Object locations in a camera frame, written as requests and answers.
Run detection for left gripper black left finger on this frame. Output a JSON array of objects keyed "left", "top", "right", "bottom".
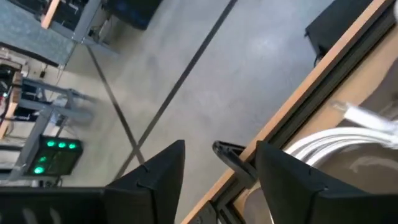
[{"left": 0, "top": 139, "right": 187, "bottom": 224}]

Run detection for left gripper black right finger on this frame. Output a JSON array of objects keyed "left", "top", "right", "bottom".
[{"left": 254, "top": 139, "right": 398, "bottom": 224}]

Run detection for black device green lights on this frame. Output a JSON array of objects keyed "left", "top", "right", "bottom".
[{"left": 26, "top": 135, "right": 84, "bottom": 177}]

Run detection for grey metal workbench frame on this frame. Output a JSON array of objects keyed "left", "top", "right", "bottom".
[{"left": 7, "top": 77, "right": 94, "bottom": 183}]

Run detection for translucent dark grey bin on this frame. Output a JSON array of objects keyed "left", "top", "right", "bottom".
[{"left": 244, "top": 58, "right": 398, "bottom": 224}]

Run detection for white cable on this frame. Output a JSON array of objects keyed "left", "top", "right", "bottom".
[{"left": 284, "top": 101, "right": 398, "bottom": 167}]

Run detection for black floor case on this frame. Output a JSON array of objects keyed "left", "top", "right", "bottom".
[{"left": 303, "top": 0, "right": 376, "bottom": 62}]

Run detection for black aluminium frame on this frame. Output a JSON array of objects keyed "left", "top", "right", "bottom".
[{"left": 186, "top": 2, "right": 398, "bottom": 224}]

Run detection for dark storage box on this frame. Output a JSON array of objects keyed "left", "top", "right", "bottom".
[{"left": 104, "top": 0, "right": 164, "bottom": 31}]

